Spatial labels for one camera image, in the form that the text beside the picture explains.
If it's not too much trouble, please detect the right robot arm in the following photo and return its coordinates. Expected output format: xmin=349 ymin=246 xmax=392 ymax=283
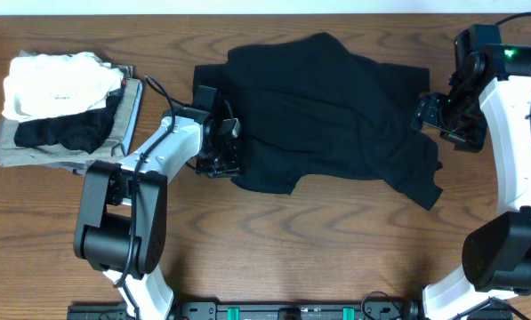
xmin=417 ymin=41 xmax=531 ymax=319

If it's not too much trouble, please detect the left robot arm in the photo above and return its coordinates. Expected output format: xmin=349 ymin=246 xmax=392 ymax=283
xmin=74 ymin=107 xmax=241 ymax=319

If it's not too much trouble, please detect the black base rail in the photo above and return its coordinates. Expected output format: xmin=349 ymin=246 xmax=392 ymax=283
xmin=67 ymin=299 xmax=518 ymax=320

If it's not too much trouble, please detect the beige folded garment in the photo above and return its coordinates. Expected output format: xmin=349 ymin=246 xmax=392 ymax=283
xmin=0 ymin=78 xmax=143 ymax=171

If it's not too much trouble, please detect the black folded garment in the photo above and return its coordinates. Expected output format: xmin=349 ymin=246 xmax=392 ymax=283
xmin=14 ymin=88 xmax=124 ymax=154

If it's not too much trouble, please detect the black t-shirt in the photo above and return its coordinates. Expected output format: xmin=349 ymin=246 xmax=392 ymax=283
xmin=193 ymin=33 xmax=441 ymax=210

